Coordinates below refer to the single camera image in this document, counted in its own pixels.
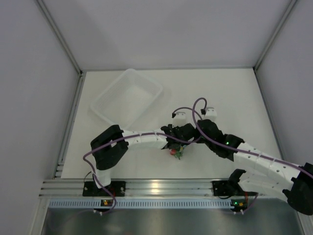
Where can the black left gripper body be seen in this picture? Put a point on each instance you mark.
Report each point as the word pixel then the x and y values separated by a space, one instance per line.
pixel 172 128

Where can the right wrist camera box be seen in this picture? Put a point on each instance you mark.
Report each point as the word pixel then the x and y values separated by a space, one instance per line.
pixel 209 113

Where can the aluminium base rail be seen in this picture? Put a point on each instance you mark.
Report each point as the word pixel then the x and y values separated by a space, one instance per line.
pixel 139 188

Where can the aluminium frame post right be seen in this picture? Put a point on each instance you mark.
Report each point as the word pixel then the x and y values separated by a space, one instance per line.
pixel 274 35

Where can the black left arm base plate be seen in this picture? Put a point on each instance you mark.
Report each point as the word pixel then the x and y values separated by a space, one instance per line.
pixel 116 188

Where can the aluminium frame post left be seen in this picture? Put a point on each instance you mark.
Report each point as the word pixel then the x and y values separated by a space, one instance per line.
pixel 57 32

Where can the aluminium frame post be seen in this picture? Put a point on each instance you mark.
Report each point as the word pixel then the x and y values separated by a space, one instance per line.
pixel 274 35
pixel 57 32

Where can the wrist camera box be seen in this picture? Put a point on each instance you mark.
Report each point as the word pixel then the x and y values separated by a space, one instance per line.
pixel 178 119
pixel 209 113

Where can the white perforated plastic basket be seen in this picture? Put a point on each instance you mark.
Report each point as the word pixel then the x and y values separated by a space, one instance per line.
pixel 126 98

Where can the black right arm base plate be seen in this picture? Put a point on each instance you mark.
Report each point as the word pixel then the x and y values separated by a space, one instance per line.
pixel 226 188

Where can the clear zip top bag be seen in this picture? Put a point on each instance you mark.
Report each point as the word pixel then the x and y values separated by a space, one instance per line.
pixel 175 149

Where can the green fake chili pepper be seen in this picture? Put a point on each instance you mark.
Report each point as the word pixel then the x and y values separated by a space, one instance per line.
pixel 180 152

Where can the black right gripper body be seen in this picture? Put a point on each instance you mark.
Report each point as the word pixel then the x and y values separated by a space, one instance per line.
pixel 201 140

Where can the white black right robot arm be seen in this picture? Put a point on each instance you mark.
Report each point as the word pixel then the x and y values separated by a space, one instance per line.
pixel 259 173

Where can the white slotted cable duct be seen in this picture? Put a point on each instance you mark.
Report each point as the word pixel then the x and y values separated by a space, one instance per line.
pixel 144 203

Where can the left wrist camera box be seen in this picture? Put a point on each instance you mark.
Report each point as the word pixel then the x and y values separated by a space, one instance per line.
pixel 178 119

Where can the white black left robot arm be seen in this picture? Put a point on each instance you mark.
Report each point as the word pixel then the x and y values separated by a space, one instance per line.
pixel 110 146

